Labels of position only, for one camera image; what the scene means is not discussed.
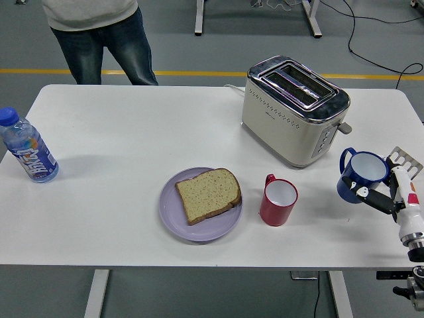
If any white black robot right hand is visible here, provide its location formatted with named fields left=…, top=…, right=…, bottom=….
left=342, top=155, right=424, bottom=245

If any blue enamel cup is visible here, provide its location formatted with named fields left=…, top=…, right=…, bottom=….
left=337, top=147, right=389, bottom=203

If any red enamel cup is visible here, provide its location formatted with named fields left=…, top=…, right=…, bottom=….
left=259, top=173, right=299, bottom=227

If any slice of brown bread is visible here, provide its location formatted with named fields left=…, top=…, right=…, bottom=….
left=175, top=168, right=242, bottom=227

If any steel toast rack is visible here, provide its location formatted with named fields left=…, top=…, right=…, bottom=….
left=386, top=146, right=424, bottom=182

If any black table control panel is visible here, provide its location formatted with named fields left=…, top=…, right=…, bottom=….
left=376, top=270, right=411, bottom=280

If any cream and chrome toaster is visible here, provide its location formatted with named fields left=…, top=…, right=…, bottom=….
left=240, top=55, right=353, bottom=170

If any white background table leg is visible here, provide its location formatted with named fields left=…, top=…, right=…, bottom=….
left=301, top=0, right=323, bottom=38
left=193, top=0, right=205, bottom=36

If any lilac round plate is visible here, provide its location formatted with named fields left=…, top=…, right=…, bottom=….
left=158, top=166, right=244, bottom=242

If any person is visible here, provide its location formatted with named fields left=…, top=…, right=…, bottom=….
left=42, top=0, right=159, bottom=86

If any clear bottle with blue label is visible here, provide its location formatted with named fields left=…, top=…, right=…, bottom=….
left=0, top=106, right=60, bottom=184

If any grey bracket under table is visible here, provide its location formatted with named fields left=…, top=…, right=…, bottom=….
left=290, top=270, right=318, bottom=281

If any black cable under table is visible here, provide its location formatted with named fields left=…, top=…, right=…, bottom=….
left=313, top=280, right=322, bottom=318

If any black floor cable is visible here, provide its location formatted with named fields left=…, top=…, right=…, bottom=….
left=343, top=0, right=424, bottom=90

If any white toaster cord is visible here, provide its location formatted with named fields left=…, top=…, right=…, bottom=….
left=223, top=83, right=246, bottom=97

